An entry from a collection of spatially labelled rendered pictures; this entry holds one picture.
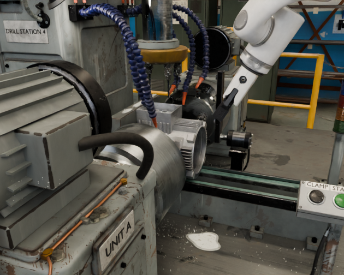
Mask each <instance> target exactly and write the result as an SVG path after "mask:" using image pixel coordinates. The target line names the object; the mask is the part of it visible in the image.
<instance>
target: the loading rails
mask: <svg viewBox="0 0 344 275"><path fill-rule="evenodd" d="M300 181H303V180H297V179H293V178H286V177H279V176H273V175H266V174H259V173H255V172H248V171H241V170H234V169H227V168H221V167H216V166H209V165H202V169H201V172H200V173H199V176H198V177H197V178H196V179H189V178H187V177H186V180H185V184H184V186H183V189H182V191H181V193H180V194H179V195H178V197H177V198H176V200H175V201H174V203H173V204H172V206H171V207H170V209H169V210H168V213H173V214H178V215H182V216H186V217H192V218H197V219H199V222H198V224H199V225H200V226H205V227H208V228H210V227H211V225H212V222H215V223H220V224H224V225H230V226H234V227H238V228H243V229H248V230H250V237H255V238H260V239H263V235H264V233H266V234H271V235H276V236H281V237H286V238H291V239H294V240H299V241H304V242H306V249H309V250H314V251H317V249H318V246H319V244H320V242H321V239H322V237H323V235H324V233H325V231H326V229H327V227H328V223H326V222H321V221H317V220H312V219H306V218H300V217H296V206H297V200H298V190H299V184H300Z"/></svg>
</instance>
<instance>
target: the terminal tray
mask: <svg viewBox="0 0 344 275"><path fill-rule="evenodd" d="M154 105H155V110H156V114H157V116H156V121H157V129H159V130H161V131H162V132H164V133H165V134H166V133H167V134H168V135H169V134H171V133H172V131H173V125H174V123H175V122H176V121H177V119H179V118H182V105H178V106H177V105H176V104H165V103H154ZM168 111H170V112H168ZM136 115H137V123H142V124H147V125H150V126H153V127H155V126H154V124H153V121H152V119H151V118H149V113H148V111H147V108H146V107H144V106H141V107H140V108H138V109H136Z"/></svg>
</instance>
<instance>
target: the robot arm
mask: <svg viewBox="0 0 344 275"><path fill-rule="evenodd" d="M299 1H318V2H328V1H331V0H249V1H248V2H247V3H246V5H245V6H244V7H243V8H242V9H241V11H240V12H239V14H238V15H237V17H236V19H235V21H234V24H233V30H234V33H235V35H236V36H237V37H238V38H240V39H241V40H243V41H246V42H248V44H247V46H246V48H245V49H244V51H243V52H242V54H241V55H240V58H241V59H240V60H239V63H240V64H241V67H240V68H239V70H238V72H237V73H236V74H235V76H234V77H233V79H232V81H231V83H230V84H229V86H228V88H227V89H226V91H225V93H224V95H223V98H224V100H223V102H222V103H221V104H219V106H218V108H217V109H216V111H215V112H214V113H213V115H212V116H213V117H214V118H216V119H217V120H219V121H220V122H222V121H223V119H224V118H225V116H226V115H227V113H228V112H229V110H230V107H231V106H232V105H233V104H234V105H235V106H238V105H239V104H240V102H241V101H242V100H243V98H244V96H245V95H246V93H247V92H248V91H249V89H250V88H251V87H252V85H253V84H254V82H255V81H256V79H257V77H258V76H262V77H263V76H264V74H267V73H268V72H269V70H270V69H271V68H272V66H273V65H274V64H275V62H276V61H277V59H278V58H279V57H280V55H281V53H282V52H283V51H284V49H285V48H286V47H287V45H288V44H289V42H290V41H291V40H292V38H293V37H294V36H295V34H296V33H297V31H298V30H299V28H300V27H301V26H302V24H303V23H304V21H305V20H304V18H303V17H302V16H301V15H300V14H299V13H297V12H296V11H294V10H293V9H291V8H289V7H288V6H287V5H289V4H292V3H294V2H299Z"/></svg>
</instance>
